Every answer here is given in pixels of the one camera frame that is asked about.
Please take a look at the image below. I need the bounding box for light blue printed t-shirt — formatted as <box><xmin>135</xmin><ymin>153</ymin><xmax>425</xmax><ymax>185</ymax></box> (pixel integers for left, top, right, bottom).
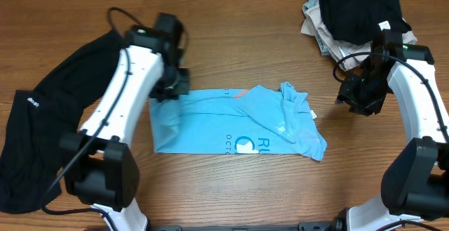
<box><xmin>149</xmin><ymin>82</ymin><xmax>327</xmax><ymax>161</ymax></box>

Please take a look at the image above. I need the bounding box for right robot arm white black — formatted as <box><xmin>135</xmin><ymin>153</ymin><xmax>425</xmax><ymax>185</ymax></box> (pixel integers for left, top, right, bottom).
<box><xmin>325</xmin><ymin>29</ymin><xmax>448</xmax><ymax>230</ymax></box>

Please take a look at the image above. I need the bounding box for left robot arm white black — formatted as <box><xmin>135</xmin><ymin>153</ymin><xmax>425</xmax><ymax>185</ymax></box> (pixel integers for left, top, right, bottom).
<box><xmin>53</xmin><ymin>13</ymin><xmax>189</xmax><ymax>230</ymax></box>

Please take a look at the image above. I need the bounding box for folded beige garment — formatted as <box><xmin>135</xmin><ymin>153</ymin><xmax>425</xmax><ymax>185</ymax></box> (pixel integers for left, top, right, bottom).
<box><xmin>300</xmin><ymin>0</ymin><xmax>418</xmax><ymax>72</ymax></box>

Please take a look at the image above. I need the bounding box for folded black garment on pile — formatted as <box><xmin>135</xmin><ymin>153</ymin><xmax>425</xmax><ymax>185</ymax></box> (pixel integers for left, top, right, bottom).
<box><xmin>319</xmin><ymin>0</ymin><xmax>412</xmax><ymax>46</ymax></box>

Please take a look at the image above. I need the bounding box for folded light grey-blue garment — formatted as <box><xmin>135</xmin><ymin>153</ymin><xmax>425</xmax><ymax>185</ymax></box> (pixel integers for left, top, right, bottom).
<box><xmin>301</xmin><ymin>0</ymin><xmax>331</xmax><ymax>56</ymax></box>

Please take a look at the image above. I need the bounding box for black garment on left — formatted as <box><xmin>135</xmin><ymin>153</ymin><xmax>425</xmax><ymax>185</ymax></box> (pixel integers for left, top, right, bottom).
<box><xmin>1</xmin><ymin>30</ymin><xmax>121</xmax><ymax>214</ymax></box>

